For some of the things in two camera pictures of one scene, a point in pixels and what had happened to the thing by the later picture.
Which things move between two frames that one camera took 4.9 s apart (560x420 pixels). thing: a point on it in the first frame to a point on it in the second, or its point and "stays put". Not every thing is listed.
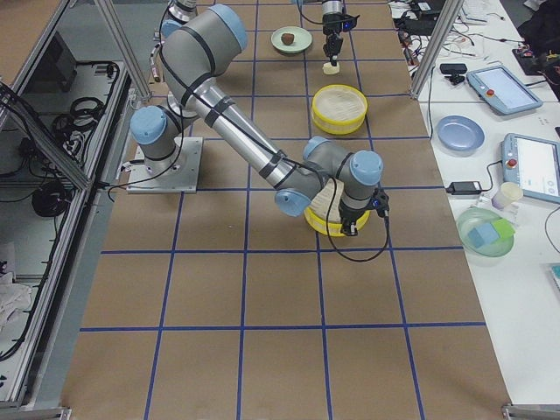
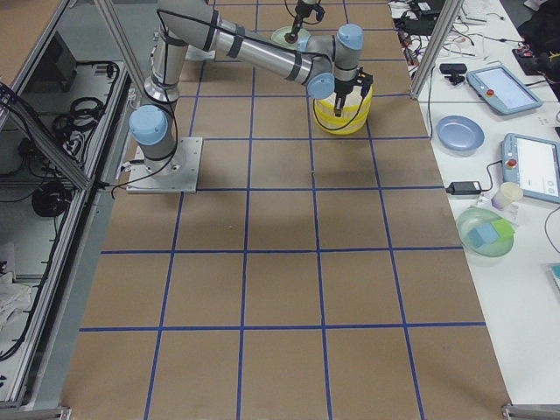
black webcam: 454,70 stays put
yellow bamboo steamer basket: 339,109 stays put
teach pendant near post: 503,91 stays put
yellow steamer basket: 320,225 to 355,112
